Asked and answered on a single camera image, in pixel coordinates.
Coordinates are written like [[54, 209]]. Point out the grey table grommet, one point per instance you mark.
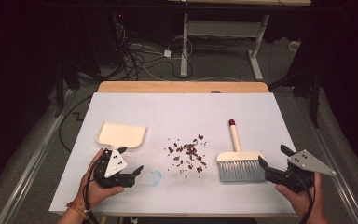
[[215, 91]]

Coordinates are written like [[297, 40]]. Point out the metal floor rail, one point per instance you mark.
[[341, 186], [31, 165]]

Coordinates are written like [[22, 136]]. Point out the white power adapter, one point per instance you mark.
[[167, 53]]

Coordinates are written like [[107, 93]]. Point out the wooden table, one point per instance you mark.
[[183, 87]]

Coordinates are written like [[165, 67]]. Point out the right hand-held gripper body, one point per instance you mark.
[[309, 163]]

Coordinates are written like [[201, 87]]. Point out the cream plastic dustpan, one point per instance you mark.
[[121, 135]]

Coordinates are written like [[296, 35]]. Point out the person's right hand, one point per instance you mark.
[[301, 200]]

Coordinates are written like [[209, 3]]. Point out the dark red beans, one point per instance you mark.
[[190, 151]]

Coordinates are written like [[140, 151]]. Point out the dark equipment box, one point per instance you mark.
[[117, 37]]

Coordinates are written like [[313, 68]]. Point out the person's left hand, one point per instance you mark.
[[88, 186]]

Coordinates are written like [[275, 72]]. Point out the white board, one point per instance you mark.
[[183, 115]]

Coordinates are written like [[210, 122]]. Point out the white-framed desk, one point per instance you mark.
[[223, 28]]

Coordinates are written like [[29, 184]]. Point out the cream brush with red cap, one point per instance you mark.
[[240, 165]]

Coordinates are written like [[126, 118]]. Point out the black stand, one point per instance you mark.
[[314, 99], [59, 90]]

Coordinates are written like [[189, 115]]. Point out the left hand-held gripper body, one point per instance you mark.
[[114, 163]]

